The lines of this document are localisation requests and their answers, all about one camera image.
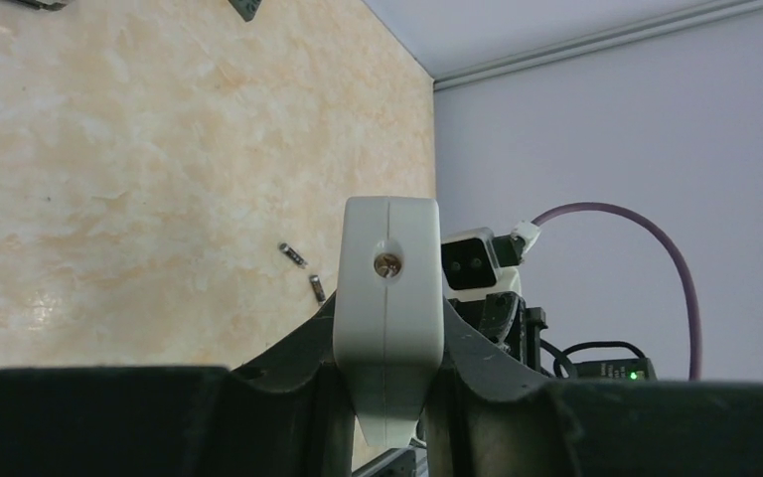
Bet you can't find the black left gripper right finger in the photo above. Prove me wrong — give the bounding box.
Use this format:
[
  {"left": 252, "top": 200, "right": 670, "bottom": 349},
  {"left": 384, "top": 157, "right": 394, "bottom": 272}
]
[{"left": 425, "top": 305, "right": 763, "bottom": 476}]

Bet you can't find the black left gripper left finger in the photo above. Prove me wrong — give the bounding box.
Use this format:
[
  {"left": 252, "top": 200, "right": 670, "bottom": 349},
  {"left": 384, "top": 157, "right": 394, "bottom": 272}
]
[{"left": 0, "top": 301, "right": 355, "bottom": 476}]

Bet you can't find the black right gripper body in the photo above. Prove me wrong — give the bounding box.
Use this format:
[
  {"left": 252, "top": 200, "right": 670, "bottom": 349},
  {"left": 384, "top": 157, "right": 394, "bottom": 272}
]
[{"left": 453, "top": 292, "right": 547, "bottom": 376}]

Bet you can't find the white remote control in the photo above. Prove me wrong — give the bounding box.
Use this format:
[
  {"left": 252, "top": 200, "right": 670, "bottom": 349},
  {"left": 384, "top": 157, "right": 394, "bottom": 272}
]
[{"left": 333, "top": 197, "right": 444, "bottom": 447}]

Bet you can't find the AAA battery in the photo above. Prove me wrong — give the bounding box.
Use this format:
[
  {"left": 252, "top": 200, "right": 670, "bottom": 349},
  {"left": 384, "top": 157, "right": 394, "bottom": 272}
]
[
  {"left": 278, "top": 242, "right": 308, "bottom": 269},
  {"left": 309, "top": 274, "right": 327, "bottom": 305}
]

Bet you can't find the grey lego baseplate with bricks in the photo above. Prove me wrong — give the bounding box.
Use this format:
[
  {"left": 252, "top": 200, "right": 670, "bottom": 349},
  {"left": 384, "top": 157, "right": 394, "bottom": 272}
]
[{"left": 229, "top": 0, "right": 262, "bottom": 22}]

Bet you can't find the black poker chip case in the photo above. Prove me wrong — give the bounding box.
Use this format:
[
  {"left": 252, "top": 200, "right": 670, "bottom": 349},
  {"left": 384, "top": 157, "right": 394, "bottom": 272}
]
[{"left": 11, "top": 0, "right": 72, "bottom": 11}]

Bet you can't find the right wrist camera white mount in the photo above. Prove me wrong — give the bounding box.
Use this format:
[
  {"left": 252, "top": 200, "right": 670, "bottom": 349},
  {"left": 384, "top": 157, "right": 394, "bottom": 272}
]
[{"left": 441, "top": 221, "right": 541, "bottom": 302}]

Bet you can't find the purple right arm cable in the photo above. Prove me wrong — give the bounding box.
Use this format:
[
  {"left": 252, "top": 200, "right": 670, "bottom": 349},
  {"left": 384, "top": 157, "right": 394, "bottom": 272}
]
[{"left": 531, "top": 202, "right": 704, "bottom": 382}]

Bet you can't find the aluminium frame rail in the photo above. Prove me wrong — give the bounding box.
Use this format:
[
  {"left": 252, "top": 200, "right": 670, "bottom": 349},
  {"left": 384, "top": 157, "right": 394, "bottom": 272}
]
[{"left": 433, "top": 0, "right": 763, "bottom": 92}]

